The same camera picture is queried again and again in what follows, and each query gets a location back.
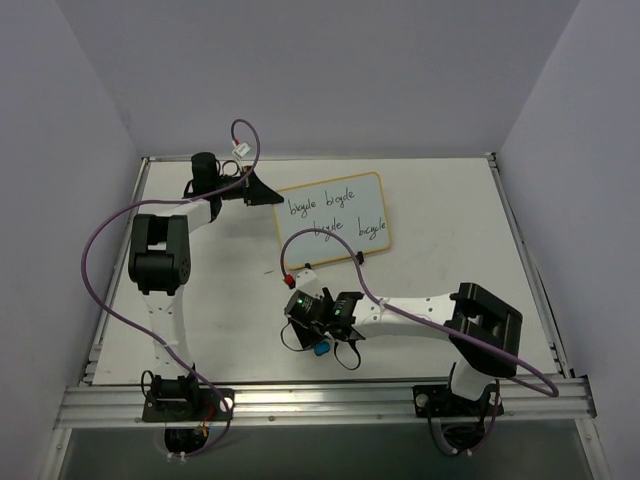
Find blue bone-shaped eraser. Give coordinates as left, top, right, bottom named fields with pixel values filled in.
left=313, top=340, right=331, bottom=357

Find yellow framed whiteboard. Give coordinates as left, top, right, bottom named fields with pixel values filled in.
left=274, top=172, right=392, bottom=270

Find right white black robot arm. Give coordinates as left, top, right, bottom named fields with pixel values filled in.
left=284, top=283, right=523, bottom=413

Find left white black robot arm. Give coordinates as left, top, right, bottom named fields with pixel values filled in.
left=128, top=152, right=284, bottom=419

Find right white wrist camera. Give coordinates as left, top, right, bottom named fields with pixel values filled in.
left=284, top=268, right=323, bottom=299

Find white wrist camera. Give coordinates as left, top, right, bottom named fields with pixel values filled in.
left=232, top=142, right=251, bottom=170
left=284, top=268, right=323, bottom=299

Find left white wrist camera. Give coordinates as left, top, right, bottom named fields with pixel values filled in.
left=232, top=142, right=251, bottom=170

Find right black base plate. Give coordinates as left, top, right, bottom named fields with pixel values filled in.
left=412, top=384, right=504, bottom=419

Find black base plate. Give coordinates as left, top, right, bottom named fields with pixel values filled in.
left=142, top=388, right=235, bottom=423
left=412, top=384, right=504, bottom=419

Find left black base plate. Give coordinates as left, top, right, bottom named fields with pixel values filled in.
left=142, top=388, right=235, bottom=423

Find aluminium front rail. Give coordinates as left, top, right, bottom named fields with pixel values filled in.
left=54, top=378, right=596, bottom=429

